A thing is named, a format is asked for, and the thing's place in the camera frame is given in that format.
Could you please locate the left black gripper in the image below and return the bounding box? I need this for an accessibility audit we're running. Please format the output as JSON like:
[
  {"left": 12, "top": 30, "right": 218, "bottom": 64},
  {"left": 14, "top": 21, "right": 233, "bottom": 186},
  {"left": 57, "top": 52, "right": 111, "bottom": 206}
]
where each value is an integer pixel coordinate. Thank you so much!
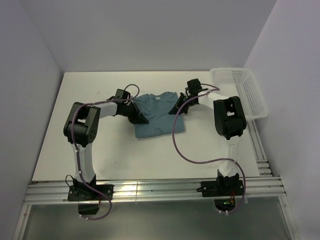
[{"left": 120, "top": 102, "right": 149, "bottom": 124}]

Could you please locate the teal blue t shirt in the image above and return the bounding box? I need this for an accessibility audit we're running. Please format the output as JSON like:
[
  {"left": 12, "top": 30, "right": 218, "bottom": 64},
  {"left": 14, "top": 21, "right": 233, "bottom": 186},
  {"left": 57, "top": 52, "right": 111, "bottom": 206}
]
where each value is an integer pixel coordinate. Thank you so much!
[{"left": 133, "top": 91, "right": 178, "bottom": 139}]

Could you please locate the white perforated plastic basket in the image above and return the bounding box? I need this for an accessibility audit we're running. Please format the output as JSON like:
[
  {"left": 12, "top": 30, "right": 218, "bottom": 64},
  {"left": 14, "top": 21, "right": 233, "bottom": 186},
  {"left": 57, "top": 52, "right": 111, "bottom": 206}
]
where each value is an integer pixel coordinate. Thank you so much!
[{"left": 209, "top": 67, "right": 269, "bottom": 121}]

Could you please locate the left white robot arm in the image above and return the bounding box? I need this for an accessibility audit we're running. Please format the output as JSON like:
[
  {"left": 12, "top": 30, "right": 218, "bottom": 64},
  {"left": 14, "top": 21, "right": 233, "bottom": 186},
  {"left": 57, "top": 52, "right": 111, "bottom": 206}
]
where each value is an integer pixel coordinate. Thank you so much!
[{"left": 63, "top": 97, "right": 149, "bottom": 200}]

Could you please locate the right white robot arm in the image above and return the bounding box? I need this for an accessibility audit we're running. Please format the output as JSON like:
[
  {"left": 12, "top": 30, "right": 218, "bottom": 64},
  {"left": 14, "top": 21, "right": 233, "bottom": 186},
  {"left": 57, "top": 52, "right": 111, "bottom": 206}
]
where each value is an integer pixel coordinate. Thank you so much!
[{"left": 168, "top": 90, "right": 247, "bottom": 196}]

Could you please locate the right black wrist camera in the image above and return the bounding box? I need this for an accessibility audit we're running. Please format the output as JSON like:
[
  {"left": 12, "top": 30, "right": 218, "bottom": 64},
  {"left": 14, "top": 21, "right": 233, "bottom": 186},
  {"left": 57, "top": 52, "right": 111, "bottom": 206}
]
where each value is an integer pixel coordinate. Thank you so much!
[{"left": 187, "top": 78, "right": 203, "bottom": 96}]

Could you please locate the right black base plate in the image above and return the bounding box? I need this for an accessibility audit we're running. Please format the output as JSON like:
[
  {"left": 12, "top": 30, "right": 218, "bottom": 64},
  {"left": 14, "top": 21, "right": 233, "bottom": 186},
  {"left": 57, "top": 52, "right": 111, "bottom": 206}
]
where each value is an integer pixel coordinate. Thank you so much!
[{"left": 196, "top": 178, "right": 245, "bottom": 198}]

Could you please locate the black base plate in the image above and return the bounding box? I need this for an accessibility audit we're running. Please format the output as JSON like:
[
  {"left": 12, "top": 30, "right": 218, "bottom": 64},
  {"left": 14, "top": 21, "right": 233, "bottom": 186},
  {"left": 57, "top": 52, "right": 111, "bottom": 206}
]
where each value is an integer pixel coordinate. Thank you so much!
[
  {"left": 196, "top": 178, "right": 245, "bottom": 198},
  {"left": 67, "top": 184, "right": 114, "bottom": 202}
]

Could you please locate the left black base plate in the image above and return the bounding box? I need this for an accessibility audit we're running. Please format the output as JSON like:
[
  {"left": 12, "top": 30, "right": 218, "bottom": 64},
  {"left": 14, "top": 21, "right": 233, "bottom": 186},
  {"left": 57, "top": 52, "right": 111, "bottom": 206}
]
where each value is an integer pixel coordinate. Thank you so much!
[{"left": 67, "top": 184, "right": 114, "bottom": 202}]

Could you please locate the aluminium rail frame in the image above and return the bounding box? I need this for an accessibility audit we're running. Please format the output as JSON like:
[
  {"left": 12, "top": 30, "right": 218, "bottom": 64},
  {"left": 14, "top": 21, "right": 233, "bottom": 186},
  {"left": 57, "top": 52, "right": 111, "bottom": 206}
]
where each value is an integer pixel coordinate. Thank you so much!
[{"left": 13, "top": 120, "right": 301, "bottom": 240}]

